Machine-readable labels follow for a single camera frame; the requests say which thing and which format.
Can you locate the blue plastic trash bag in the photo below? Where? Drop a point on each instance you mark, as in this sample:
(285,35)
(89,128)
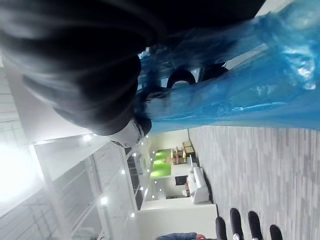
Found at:
(250,95)

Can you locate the dark window row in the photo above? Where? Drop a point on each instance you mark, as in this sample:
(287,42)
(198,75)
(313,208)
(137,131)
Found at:
(133,172)

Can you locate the black screen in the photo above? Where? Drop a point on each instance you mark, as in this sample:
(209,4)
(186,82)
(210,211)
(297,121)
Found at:
(181,180)

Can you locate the round ceiling spotlight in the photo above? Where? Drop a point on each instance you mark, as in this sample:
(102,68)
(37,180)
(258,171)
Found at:
(132,214)
(103,200)
(122,172)

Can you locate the white sofa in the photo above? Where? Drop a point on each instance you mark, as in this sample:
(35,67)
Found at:
(198,186)

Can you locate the person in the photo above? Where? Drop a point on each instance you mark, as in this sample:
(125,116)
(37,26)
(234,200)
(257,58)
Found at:
(175,236)

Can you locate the green wall panel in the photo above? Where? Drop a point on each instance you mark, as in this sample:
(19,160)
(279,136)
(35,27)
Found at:
(161,162)

